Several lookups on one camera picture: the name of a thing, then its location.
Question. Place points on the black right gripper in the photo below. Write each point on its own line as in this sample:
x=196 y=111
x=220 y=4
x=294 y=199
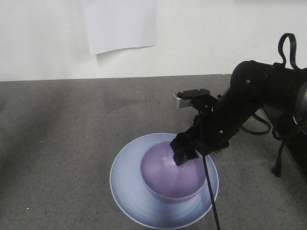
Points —
x=216 y=123

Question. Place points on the purple plastic bowl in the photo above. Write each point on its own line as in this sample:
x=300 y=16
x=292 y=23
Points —
x=168 y=181

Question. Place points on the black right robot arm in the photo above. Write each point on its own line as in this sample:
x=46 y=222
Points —
x=252 y=86

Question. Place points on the light blue plate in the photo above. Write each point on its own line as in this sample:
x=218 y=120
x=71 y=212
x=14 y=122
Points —
x=140 y=205

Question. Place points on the black gas cooktop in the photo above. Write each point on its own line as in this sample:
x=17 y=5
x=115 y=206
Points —
x=293 y=142

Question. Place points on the white paper sheet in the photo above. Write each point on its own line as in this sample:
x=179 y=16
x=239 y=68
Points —
x=120 y=24

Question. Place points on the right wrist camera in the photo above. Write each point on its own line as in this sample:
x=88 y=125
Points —
x=191 y=97

